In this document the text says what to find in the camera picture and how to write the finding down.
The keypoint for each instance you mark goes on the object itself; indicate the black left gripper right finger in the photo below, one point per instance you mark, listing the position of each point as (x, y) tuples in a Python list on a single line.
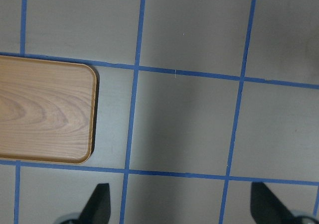
[(266, 208)]

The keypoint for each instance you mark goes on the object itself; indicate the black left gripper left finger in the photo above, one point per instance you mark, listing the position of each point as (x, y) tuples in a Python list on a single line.
[(98, 208)]

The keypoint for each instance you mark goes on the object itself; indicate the wooden tray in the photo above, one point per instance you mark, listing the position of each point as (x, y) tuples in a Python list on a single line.
[(47, 110)]

